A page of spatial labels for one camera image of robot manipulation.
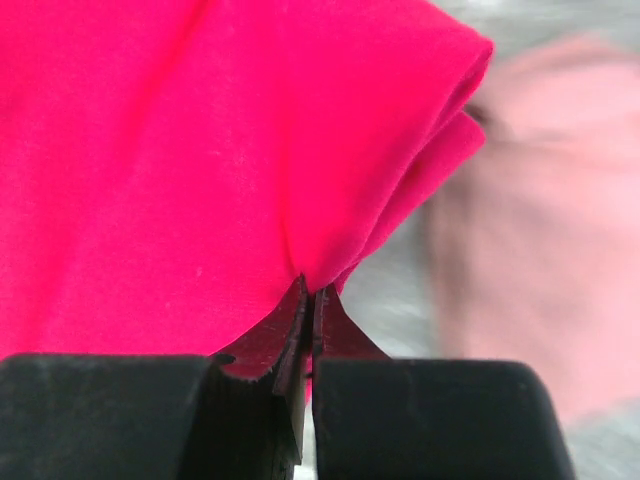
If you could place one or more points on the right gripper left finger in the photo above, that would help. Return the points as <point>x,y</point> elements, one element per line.
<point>236,414</point>

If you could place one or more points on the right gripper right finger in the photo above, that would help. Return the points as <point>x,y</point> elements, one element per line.
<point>377,417</point>

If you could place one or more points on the bright pink t shirt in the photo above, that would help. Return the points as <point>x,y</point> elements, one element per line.
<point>168,168</point>

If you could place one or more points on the folded light pink t shirt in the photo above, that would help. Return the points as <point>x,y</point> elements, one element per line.
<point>534,243</point>

